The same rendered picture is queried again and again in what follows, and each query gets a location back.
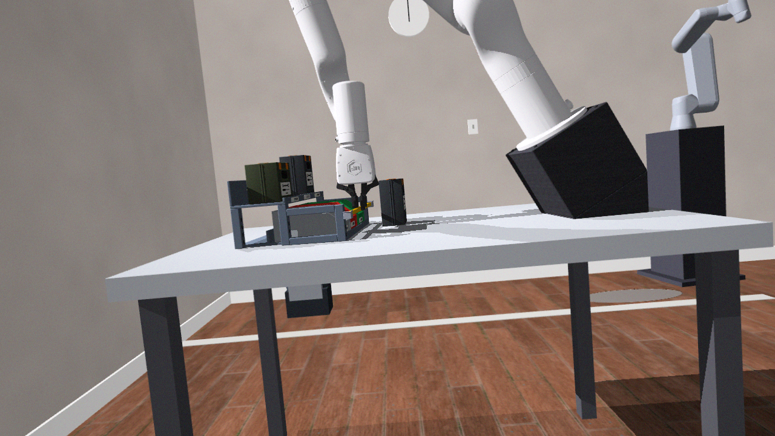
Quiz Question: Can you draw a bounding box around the yellow vertical bar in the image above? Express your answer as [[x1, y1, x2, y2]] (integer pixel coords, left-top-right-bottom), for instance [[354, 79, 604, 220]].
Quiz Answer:
[[352, 202, 371, 215]]

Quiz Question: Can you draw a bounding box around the green open bin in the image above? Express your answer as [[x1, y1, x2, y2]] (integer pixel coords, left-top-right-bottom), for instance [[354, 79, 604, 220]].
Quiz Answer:
[[301, 199, 364, 225]]

